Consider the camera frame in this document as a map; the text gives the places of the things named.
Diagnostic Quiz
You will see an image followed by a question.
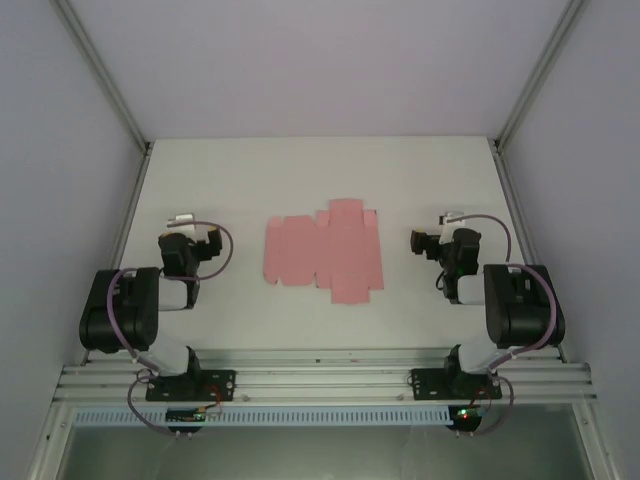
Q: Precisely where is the pink paper box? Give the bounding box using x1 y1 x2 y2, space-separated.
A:
263 198 385 306

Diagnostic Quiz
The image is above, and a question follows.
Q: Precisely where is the right circuit board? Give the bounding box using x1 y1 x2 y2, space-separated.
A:
451 405 489 429

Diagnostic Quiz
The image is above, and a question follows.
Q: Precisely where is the circuit board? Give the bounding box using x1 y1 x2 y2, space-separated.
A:
166 407 209 425
451 405 489 429

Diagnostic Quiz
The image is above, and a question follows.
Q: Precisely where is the left circuit board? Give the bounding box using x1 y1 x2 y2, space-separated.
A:
166 407 209 425

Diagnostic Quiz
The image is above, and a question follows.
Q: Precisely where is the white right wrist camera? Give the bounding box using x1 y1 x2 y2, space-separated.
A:
438 212 467 246

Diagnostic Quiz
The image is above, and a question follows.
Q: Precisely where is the aluminium table side rail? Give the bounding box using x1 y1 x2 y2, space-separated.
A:
492 142 569 361
74 142 154 366

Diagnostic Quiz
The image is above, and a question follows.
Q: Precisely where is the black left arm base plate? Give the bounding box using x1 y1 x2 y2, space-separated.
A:
145 368 236 402

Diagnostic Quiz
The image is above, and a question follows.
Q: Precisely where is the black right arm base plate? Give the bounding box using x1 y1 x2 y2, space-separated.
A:
410 367 503 401

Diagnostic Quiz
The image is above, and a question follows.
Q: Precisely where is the red right board wire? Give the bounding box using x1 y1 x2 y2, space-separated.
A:
472 384 501 416

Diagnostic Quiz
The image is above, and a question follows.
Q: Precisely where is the red board wire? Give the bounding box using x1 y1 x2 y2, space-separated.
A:
472 384 501 416
205 384 225 417

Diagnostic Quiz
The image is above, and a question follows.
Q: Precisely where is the red left board wire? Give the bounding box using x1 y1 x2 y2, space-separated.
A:
205 384 225 417

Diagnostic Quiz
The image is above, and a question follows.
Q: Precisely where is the aluminium mounting rail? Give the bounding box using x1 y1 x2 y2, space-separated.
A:
52 348 599 404

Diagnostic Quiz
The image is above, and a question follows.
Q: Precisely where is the light blue slotted cable duct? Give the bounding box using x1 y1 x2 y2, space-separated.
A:
72 405 451 427

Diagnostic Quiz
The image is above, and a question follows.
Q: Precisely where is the aluminium frame post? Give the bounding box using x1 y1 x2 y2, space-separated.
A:
48 0 154 157
492 0 590 151

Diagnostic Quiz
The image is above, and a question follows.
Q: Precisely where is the aluminium lower frame leg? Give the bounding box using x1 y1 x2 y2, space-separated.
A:
569 399 615 480
27 402 76 480

